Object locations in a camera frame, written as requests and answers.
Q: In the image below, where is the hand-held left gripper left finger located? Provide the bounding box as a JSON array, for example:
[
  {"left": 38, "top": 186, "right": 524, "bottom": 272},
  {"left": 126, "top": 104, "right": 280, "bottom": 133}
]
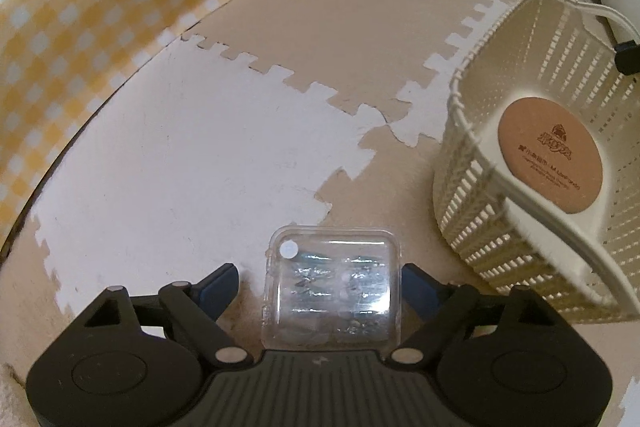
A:
[{"left": 80, "top": 263, "right": 249, "bottom": 365}]

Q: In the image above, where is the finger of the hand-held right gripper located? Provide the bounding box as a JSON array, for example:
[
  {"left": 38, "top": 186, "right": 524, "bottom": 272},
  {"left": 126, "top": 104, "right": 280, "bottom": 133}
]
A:
[{"left": 614, "top": 39, "right": 640, "bottom": 75}]

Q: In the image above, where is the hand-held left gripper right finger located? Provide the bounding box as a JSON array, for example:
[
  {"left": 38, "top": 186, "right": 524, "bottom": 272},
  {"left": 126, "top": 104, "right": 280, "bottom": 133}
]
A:
[{"left": 387, "top": 263, "right": 568, "bottom": 365}]

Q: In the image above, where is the clear plastic box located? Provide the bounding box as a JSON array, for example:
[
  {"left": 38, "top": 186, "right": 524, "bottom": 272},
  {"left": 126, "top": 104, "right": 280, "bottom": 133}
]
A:
[{"left": 260, "top": 224, "right": 403, "bottom": 350}]

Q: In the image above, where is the cream woven plastic basket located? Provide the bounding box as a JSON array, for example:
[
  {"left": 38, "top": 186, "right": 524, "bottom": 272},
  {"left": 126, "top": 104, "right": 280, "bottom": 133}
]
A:
[{"left": 432, "top": 0, "right": 640, "bottom": 323}]

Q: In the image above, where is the round cork coaster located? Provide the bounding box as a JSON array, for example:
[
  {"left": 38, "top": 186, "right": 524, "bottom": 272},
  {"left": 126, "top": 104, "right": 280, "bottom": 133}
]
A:
[{"left": 496, "top": 96, "right": 605, "bottom": 214}]

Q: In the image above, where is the white foam mat tile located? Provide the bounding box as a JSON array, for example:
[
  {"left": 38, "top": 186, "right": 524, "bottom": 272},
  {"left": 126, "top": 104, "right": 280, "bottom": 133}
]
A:
[
  {"left": 392, "top": 0, "right": 513, "bottom": 148},
  {"left": 30, "top": 34, "right": 391, "bottom": 338}
]

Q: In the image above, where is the fluffy beige cushion left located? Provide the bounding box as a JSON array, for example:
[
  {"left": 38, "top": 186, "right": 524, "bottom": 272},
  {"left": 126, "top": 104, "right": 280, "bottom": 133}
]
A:
[{"left": 0, "top": 349, "right": 36, "bottom": 427}]

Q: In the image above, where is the yellow checked mattress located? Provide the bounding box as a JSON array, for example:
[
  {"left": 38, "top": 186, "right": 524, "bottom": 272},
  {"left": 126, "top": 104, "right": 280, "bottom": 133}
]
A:
[{"left": 0, "top": 0, "right": 337, "bottom": 253}]

